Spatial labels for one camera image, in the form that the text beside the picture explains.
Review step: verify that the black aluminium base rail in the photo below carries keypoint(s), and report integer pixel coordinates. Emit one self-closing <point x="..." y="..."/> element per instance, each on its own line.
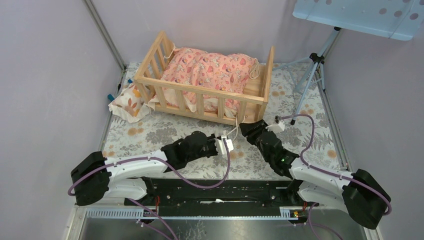
<point x="250" y="199"/>

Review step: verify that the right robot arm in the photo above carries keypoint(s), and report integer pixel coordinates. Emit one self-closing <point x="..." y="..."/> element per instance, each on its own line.
<point x="341" y="189"/>

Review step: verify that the floral small pillow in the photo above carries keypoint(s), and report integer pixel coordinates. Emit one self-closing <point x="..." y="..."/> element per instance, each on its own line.
<point x="129" y="105"/>

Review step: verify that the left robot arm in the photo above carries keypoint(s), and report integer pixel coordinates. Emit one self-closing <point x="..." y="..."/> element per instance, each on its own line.
<point x="98" y="177"/>

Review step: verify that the grey diagonal pole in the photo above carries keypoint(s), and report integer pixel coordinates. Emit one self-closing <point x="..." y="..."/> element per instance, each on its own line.
<point x="105" y="34"/>

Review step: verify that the black tripod stand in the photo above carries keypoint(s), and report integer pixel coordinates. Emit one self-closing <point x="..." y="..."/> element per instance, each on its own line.
<point x="314" y="73"/>

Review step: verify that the wooden pet bed frame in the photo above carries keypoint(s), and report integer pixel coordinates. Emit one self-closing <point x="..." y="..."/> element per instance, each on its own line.
<point x="198" y="102"/>

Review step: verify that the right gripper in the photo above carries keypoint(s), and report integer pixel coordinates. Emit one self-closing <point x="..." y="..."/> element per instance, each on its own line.
<point x="250" y="130"/>

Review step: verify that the light blue perforated panel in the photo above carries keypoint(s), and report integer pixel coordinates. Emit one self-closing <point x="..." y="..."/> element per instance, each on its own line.
<point x="392" y="19"/>

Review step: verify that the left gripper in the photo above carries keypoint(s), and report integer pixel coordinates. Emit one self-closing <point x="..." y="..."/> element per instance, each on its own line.
<point x="215" y="142"/>

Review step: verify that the pink patterned bed cushion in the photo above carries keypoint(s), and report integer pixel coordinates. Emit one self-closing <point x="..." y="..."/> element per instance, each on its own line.
<point x="199" y="68"/>

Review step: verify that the blue toy item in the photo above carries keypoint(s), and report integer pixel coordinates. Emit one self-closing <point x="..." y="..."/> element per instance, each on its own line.
<point x="122" y="89"/>

